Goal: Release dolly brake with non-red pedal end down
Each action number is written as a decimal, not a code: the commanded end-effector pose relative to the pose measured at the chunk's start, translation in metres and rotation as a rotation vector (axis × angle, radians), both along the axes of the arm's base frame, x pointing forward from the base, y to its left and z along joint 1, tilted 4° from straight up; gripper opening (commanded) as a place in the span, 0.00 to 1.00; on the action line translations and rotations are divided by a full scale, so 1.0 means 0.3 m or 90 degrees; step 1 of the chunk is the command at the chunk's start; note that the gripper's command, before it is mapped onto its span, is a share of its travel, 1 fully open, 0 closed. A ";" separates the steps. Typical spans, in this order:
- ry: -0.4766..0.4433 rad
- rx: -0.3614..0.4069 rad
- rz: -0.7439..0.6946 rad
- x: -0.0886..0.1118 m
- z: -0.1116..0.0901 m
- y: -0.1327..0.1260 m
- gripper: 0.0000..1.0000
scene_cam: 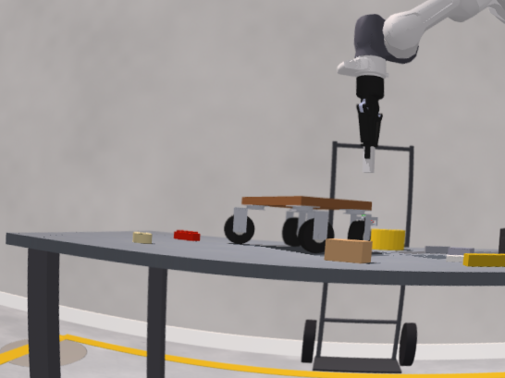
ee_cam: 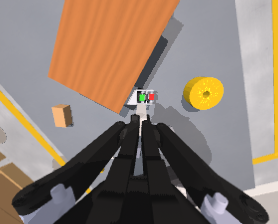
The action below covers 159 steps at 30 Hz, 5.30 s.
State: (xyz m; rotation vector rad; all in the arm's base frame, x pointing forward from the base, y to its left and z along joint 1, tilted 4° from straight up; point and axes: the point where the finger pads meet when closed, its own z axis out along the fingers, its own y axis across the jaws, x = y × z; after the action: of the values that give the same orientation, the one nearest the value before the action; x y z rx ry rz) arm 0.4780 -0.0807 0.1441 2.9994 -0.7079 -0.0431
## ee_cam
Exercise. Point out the tan rectangular block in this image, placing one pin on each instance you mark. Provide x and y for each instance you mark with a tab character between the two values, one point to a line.
62	115

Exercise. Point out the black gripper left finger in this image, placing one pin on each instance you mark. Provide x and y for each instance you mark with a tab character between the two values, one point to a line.
50	197

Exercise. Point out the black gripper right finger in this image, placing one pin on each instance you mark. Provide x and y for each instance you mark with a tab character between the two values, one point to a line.
219	201

